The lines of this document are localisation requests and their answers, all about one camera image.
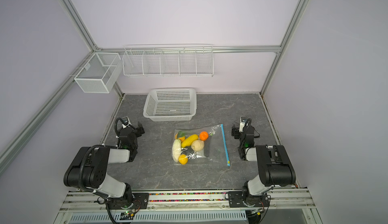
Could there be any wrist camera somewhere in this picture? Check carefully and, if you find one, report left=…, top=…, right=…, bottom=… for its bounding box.
left=239, top=116, right=248, bottom=132
left=121, top=117, right=131, bottom=128

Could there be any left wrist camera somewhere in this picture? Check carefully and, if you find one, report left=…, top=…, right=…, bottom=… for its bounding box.
left=121, top=117, right=131, bottom=128

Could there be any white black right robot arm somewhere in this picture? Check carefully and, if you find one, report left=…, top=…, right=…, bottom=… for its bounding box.
left=231, top=116, right=296, bottom=207

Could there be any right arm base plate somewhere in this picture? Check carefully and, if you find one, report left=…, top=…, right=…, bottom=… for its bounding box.
left=225, top=190, right=269, bottom=208

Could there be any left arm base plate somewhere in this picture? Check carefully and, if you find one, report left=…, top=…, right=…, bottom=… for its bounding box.
left=108, top=192, right=150, bottom=210

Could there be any white mesh wall box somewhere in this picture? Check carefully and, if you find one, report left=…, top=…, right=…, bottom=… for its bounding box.
left=74, top=52, right=122, bottom=93

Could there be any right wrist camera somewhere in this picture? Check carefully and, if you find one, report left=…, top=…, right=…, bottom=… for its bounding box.
left=239, top=116, right=248, bottom=132

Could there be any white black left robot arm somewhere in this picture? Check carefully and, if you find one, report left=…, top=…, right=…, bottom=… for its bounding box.
left=63, top=117, right=145, bottom=209

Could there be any aluminium front rail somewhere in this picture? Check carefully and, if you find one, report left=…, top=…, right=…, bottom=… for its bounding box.
left=60, top=188, right=316, bottom=213

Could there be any orange toy fruit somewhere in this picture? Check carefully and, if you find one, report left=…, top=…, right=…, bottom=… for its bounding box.
left=199, top=131, right=209, bottom=141

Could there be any beige toy garlic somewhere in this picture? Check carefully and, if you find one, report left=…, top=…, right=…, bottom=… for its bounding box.
left=191, top=140, right=205, bottom=152

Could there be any yellow toy lemon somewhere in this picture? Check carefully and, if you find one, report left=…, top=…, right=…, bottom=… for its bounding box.
left=178, top=154, right=189, bottom=165

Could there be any yellow red toy peach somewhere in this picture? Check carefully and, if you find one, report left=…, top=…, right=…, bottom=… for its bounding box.
left=175, top=131, right=186, bottom=142

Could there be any white wire wall shelf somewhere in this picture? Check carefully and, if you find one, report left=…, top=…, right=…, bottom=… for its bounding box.
left=122, top=44, right=214, bottom=77

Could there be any white perforated plastic basket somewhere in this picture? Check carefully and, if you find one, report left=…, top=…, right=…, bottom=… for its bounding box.
left=143, top=88, right=197, bottom=122

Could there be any clear zip top bag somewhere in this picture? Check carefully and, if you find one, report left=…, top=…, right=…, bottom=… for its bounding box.
left=171, top=124, right=231, bottom=166

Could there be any white vent grille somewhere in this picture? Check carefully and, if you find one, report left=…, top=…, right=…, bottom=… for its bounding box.
left=68, top=210, right=248, bottom=224

